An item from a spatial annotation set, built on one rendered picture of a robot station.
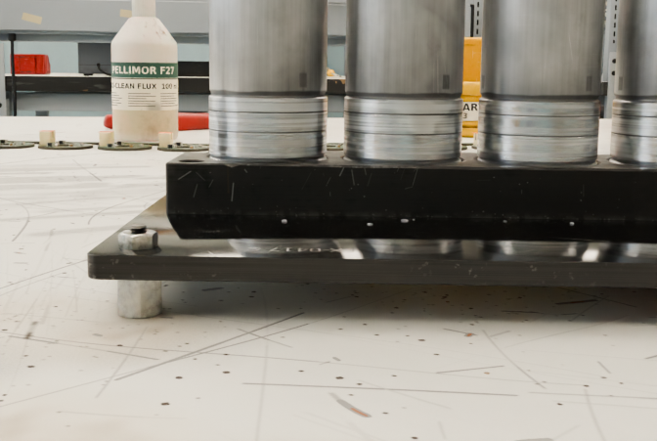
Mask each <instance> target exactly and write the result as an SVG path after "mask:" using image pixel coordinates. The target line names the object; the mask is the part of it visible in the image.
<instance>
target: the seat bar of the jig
mask: <svg viewBox="0 0 657 441"><path fill-rule="evenodd" d="M210 156H211V153H210V152H209V151H208V153H183V154H180V155H178V156H177V157H175V158H173V159H171V160H170V161H168V162H166V163H165V181H166V213H167V214H218V215H287V216H356V217H425V218H494V219H563V220H632V221H657V167H648V166H637V165H628V164H621V163H616V162H611V161H609V159H610V158H612V156H610V154H598V155H597V159H596V160H595V161H596V162H597V165H591V166H577V167H538V166H518V165H505V164H495V163H488V162H482V161H478V160H477V158H478V157H479V155H478V154H477V153H461V156H460V160H461V162H457V163H449V164H433V165H395V164H375V163H363V162H355V161H349V160H344V159H343V158H344V157H345V154H344V153H343V151H327V153H326V154H325V156H326V157H327V159H324V160H318V161H308V162H291V163H252V162H232V161H223V160H215V159H210V158H209V157H210Z"/></svg>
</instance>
